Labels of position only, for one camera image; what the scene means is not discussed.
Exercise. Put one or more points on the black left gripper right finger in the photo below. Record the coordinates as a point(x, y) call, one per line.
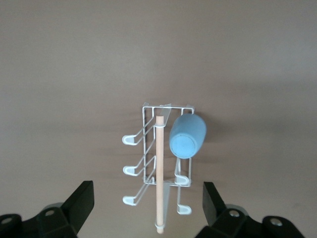
point(213, 208)

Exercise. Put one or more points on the brown table mat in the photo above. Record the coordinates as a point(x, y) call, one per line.
point(74, 62)

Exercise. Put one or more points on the blue plastic cup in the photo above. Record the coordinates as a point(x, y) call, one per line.
point(185, 138)

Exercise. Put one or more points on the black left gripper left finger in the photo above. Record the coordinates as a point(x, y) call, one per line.
point(79, 205)

